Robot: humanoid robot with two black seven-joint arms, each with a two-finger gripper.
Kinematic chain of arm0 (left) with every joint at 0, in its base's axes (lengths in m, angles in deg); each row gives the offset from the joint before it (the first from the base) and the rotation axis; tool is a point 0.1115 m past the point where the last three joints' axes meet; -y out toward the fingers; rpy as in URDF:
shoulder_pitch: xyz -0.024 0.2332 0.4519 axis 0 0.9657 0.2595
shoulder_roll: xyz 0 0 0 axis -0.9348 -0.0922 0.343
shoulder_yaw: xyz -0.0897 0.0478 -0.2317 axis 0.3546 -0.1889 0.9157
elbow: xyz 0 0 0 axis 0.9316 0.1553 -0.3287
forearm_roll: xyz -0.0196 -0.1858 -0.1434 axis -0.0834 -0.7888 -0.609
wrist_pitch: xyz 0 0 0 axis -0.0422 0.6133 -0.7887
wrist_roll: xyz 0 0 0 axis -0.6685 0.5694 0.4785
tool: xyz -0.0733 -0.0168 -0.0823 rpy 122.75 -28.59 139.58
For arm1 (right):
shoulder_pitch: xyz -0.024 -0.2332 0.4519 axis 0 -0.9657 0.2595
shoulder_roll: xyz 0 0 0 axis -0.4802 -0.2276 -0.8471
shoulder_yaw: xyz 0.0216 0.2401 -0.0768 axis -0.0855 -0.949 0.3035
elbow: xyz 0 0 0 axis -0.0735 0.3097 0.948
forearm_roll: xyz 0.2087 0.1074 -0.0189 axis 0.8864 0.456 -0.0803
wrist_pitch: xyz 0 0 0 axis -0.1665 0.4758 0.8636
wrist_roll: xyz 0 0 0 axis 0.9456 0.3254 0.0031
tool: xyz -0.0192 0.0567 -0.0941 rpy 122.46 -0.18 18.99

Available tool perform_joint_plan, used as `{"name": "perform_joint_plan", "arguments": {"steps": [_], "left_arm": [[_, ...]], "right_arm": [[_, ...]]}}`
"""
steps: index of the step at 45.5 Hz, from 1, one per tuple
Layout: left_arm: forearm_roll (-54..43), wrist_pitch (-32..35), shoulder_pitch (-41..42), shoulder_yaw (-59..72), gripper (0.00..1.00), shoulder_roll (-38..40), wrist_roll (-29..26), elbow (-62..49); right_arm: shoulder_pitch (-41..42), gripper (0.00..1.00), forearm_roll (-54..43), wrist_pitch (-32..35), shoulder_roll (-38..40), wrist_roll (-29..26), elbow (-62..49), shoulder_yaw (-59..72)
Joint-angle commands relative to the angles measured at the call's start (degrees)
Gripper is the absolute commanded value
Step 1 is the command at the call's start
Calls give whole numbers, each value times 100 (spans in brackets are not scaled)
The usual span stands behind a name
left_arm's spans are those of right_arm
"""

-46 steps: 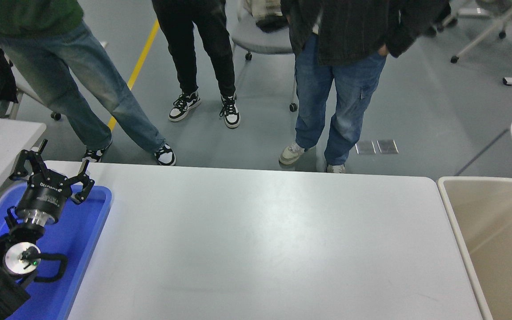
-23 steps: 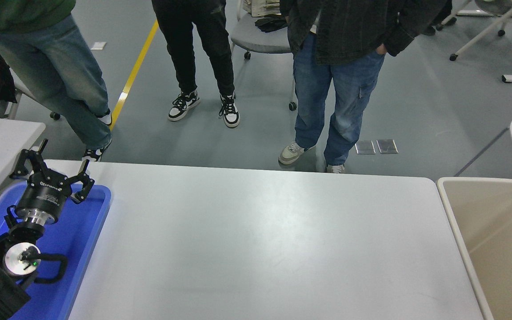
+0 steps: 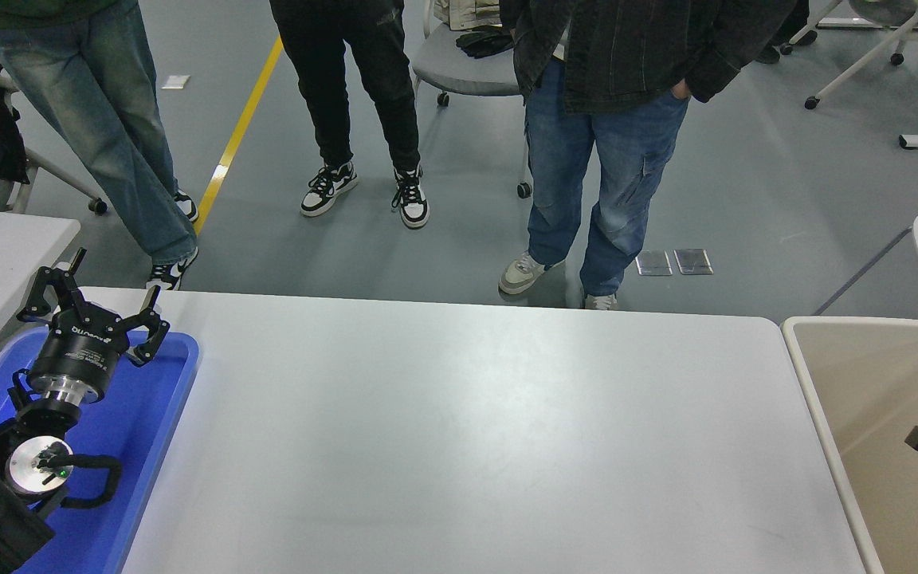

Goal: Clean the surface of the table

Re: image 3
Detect person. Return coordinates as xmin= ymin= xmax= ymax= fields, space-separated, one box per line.
xmin=0 ymin=0 xmax=199 ymax=292
xmin=269 ymin=0 xmax=430 ymax=230
xmin=497 ymin=0 xmax=798 ymax=312

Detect beige jacket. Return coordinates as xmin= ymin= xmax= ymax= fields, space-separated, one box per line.
xmin=431 ymin=0 xmax=504 ymax=31

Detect large pale bin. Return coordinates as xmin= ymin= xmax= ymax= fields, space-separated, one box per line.
xmin=780 ymin=316 xmax=918 ymax=574

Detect blue plastic tray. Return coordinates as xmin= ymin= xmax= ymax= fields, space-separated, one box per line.
xmin=0 ymin=328 xmax=201 ymax=574

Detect black gloves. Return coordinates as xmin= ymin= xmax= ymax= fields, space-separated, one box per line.
xmin=456 ymin=28 xmax=516 ymax=59

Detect grey wheeled chair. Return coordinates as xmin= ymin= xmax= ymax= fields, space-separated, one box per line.
xmin=411 ymin=0 xmax=536 ymax=199

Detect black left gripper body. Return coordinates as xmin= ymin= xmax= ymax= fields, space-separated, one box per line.
xmin=29 ymin=307 xmax=131 ymax=391

